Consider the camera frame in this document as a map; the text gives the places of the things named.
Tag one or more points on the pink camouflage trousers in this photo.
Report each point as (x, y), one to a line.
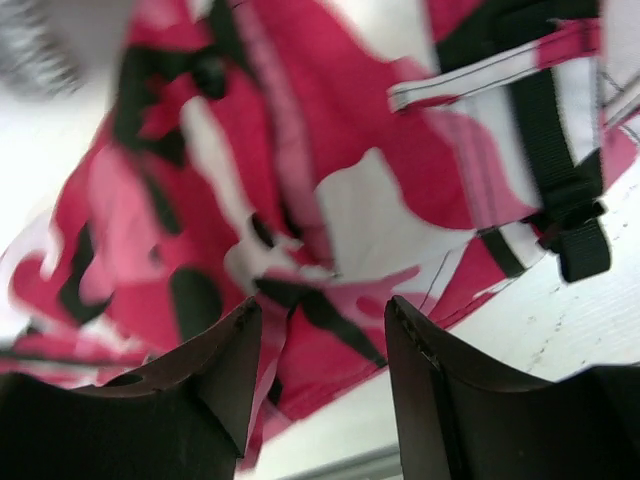
(323, 157)

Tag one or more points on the newspaper print white trousers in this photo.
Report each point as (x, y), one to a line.
(35, 60)

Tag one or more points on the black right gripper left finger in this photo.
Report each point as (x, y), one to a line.
(184, 415)

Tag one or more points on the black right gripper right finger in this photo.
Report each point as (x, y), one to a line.
(462, 414)

